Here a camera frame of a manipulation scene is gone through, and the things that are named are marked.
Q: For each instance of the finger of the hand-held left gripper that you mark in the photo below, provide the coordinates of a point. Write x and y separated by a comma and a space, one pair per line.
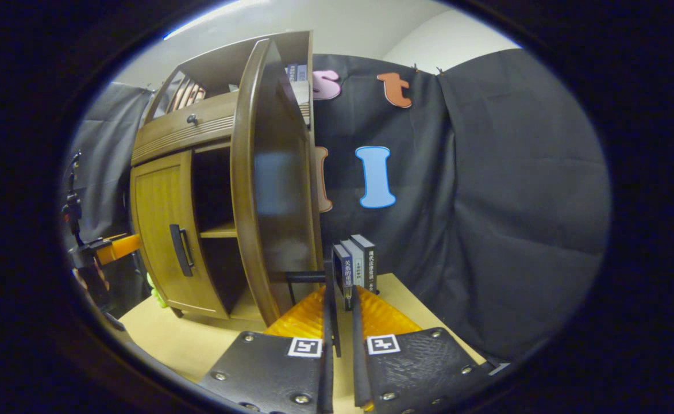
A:
118, 248

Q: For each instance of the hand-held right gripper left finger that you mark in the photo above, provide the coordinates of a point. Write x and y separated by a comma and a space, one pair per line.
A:
326, 374

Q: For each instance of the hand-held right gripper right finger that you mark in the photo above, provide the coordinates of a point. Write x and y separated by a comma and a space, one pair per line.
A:
361, 374

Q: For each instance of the wooden shoe cabinet door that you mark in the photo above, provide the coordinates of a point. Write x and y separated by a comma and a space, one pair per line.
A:
158, 241
279, 190

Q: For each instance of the wooden double-door shoe cabinet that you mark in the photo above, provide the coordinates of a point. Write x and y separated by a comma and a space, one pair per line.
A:
217, 232

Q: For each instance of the wooden cabinet drawer with knob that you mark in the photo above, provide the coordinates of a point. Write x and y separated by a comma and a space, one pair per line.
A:
164, 135

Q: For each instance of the green frog plush toy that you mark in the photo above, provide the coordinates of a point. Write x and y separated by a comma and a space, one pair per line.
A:
156, 293

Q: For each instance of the dark blue standing book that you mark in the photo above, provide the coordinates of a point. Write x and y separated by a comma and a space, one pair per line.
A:
343, 276

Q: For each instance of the grey standing book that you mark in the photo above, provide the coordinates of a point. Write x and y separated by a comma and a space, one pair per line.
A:
357, 264

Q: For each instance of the black standing book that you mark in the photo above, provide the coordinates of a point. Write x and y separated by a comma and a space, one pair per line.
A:
368, 261

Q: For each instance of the black backdrop cloth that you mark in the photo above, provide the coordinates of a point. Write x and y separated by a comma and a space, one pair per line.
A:
486, 201

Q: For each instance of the dark blue shelf book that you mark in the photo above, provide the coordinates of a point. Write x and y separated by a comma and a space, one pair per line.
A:
292, 72

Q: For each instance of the light blue shelf book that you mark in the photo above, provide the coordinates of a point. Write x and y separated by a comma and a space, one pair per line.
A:
302, 72

